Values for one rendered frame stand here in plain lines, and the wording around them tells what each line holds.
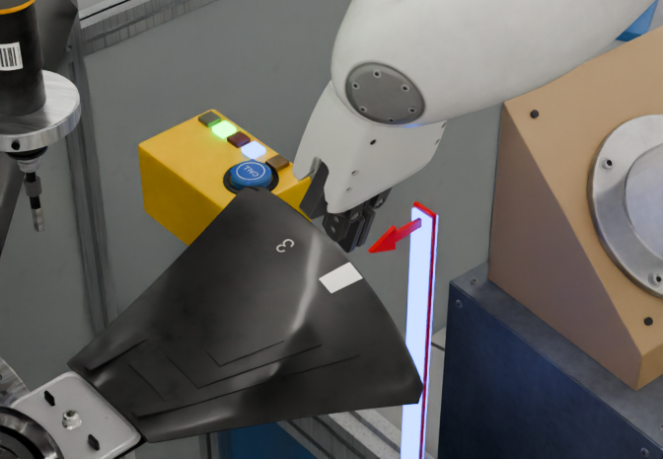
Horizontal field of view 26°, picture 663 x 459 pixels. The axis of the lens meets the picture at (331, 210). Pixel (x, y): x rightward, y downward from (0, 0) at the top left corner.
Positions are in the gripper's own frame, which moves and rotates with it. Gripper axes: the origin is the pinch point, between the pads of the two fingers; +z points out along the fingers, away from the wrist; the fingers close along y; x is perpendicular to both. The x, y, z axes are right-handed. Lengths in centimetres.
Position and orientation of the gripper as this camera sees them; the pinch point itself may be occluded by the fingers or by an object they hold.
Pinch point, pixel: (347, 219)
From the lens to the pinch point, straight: 104.9
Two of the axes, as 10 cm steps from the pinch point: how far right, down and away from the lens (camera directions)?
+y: -7.5, 4.1, -5.2
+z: -2.0, 6.1, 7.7
